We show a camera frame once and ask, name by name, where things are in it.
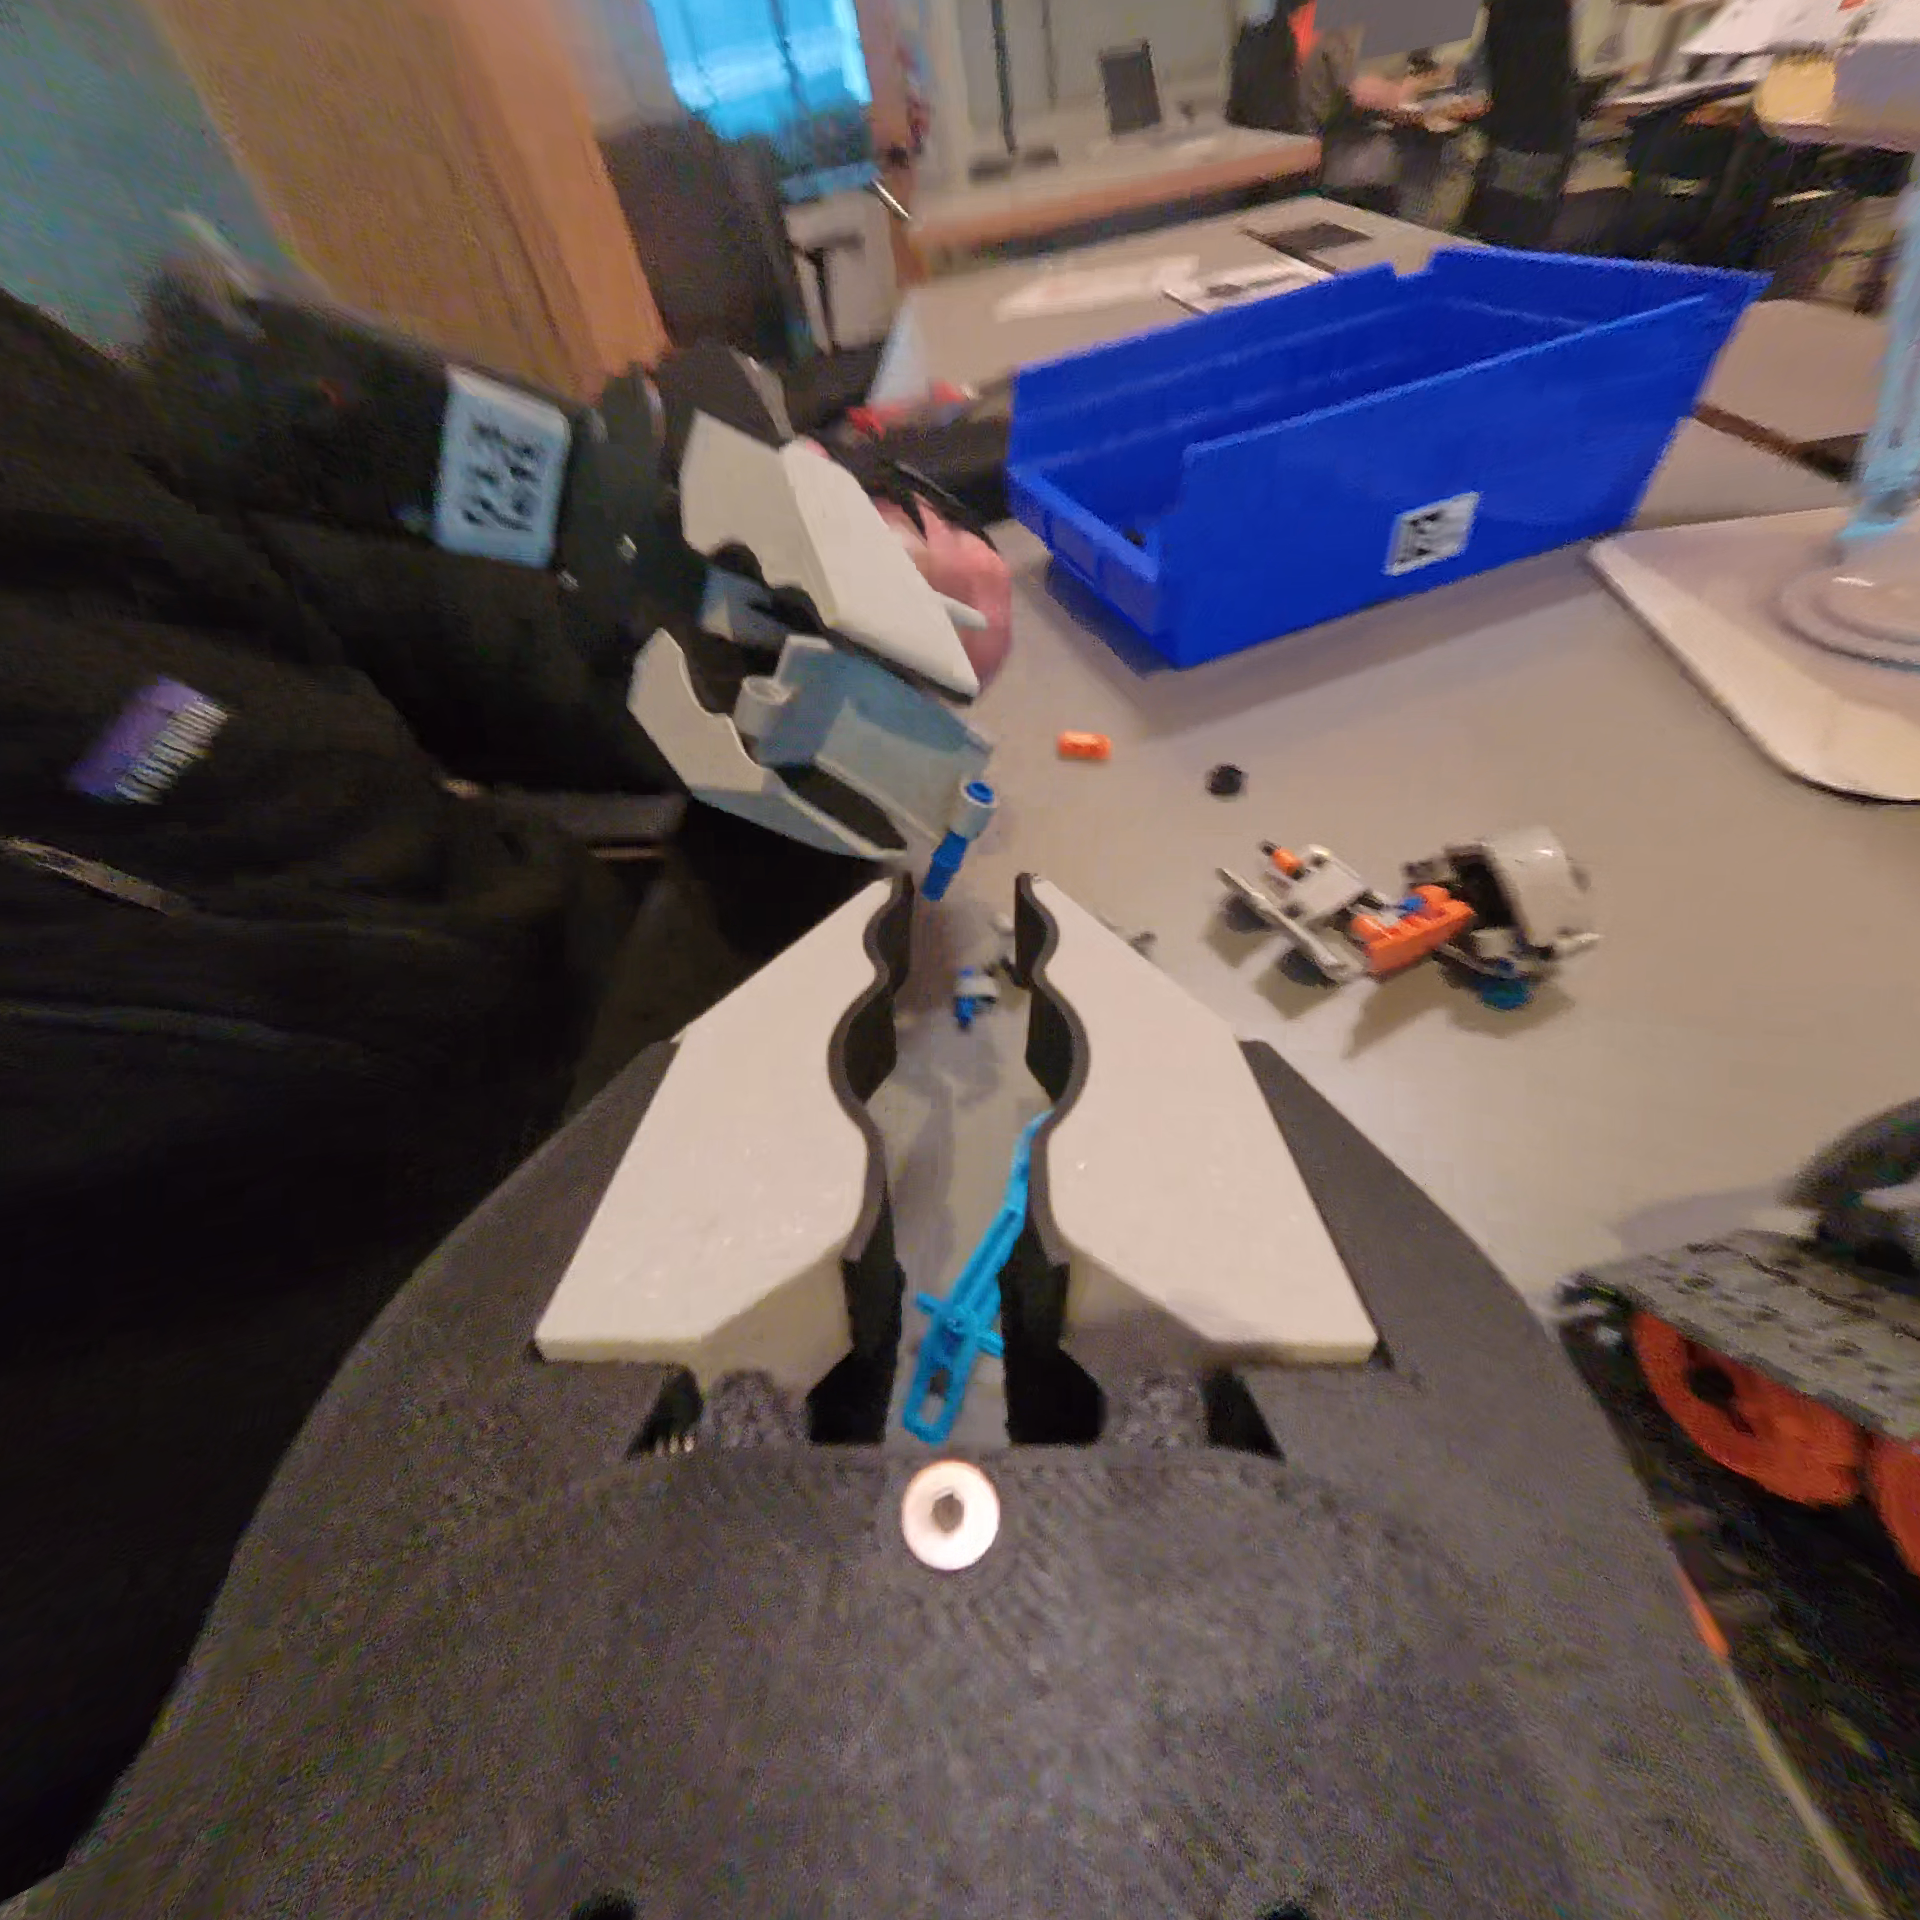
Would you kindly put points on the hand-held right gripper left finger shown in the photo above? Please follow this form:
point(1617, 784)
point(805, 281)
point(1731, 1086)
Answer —
point(721, 1185)

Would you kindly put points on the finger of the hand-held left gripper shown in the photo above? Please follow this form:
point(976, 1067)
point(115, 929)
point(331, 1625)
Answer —
point(704, 750)
point(825, 540)

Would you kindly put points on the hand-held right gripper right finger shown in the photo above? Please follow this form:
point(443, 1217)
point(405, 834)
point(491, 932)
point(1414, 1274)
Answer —
point(1200, 1200)

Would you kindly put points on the grey curved panel brick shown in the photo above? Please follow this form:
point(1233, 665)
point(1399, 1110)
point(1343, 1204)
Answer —
point(855, 720)

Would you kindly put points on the blue pin connector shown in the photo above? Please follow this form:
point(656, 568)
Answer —
point(979, 984)

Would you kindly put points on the blue plastic bin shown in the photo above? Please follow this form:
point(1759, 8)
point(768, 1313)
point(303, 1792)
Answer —
point(1275, 494)

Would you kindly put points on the person's left hand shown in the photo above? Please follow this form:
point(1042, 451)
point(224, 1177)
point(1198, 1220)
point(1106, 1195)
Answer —
point(967, 578)

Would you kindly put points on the blue brick separator tool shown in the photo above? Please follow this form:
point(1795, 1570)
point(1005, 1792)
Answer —
point(967, 1290)

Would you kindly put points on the wooden cabinet panel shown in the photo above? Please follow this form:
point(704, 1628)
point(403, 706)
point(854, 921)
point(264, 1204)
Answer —
point(422, 166)

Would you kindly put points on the small orange beam brick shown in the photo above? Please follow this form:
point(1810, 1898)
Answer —
point(1083, 744)

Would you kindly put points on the grey orange brick assembly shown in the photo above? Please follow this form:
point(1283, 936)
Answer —
point(1411, 914)

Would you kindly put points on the printed paper sheets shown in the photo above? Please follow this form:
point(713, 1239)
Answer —
point(1171, 284)

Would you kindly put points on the long background table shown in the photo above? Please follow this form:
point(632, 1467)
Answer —
point(1109, 188)

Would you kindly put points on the person's dark upper body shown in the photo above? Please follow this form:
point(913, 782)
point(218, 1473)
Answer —
point(224, 974)

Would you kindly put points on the grey orange tracked toy robot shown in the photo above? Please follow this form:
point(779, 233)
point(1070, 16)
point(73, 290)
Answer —
point(1769, 1348)

